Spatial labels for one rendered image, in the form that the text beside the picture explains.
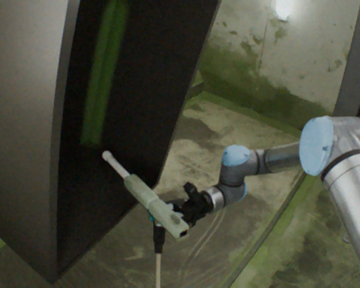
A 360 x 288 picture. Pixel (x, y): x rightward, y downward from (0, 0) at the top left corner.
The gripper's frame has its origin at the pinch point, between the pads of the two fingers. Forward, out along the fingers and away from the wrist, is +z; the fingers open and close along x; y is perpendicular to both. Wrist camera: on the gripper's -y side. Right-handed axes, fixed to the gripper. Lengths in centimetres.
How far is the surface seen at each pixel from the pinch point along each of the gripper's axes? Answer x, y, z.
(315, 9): 64, -53, -167
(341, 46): 41, -33, -176
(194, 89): 136, 35, -131
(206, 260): 5, 48, -34
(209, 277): -4, 48, -29
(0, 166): 5, -31, 44
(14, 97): -5, -52, 40
